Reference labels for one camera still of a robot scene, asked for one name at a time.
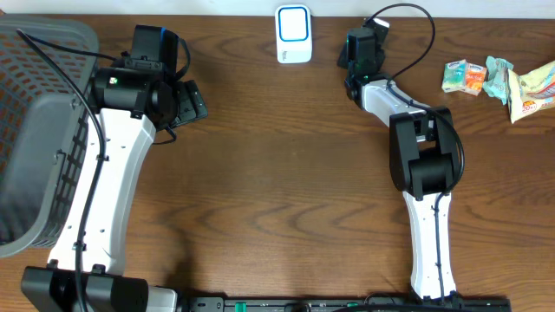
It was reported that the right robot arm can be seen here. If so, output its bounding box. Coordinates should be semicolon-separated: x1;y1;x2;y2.
338;25;464;304

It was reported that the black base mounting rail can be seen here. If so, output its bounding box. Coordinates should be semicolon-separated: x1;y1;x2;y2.
180;296;513;312

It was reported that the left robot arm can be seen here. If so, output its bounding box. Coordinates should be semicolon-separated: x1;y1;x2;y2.
21;25;208;311

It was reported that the grey plastic shopping basket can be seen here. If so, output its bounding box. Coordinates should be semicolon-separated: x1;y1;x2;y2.
1;15;99;257

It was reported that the white barcode scanner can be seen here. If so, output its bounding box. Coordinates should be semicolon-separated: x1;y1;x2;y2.
274;4;312;64

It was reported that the orange Kleenex tissue pack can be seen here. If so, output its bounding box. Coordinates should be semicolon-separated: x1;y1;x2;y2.
463;63;487;96

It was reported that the white blue snack bag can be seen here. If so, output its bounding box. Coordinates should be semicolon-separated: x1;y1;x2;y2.
506;62;554;124

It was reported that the teal snack packet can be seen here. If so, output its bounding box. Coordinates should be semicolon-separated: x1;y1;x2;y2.
483;55;514;105

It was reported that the teal Kleenex tissue pack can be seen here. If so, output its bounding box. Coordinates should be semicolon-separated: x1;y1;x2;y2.
441;60;467;93

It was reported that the green white round tin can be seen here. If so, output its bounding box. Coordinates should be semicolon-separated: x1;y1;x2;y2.
336;44;349;69

